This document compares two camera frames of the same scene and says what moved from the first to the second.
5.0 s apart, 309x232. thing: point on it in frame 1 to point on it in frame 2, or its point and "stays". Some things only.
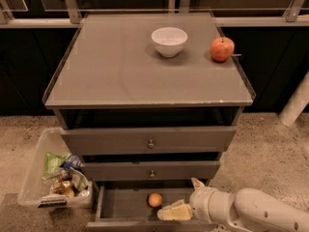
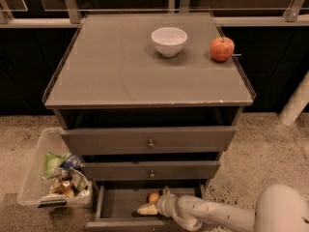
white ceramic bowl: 169,41 stays
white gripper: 200,201 to 166,204
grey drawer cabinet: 148,101 stays
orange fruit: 154,199 stays
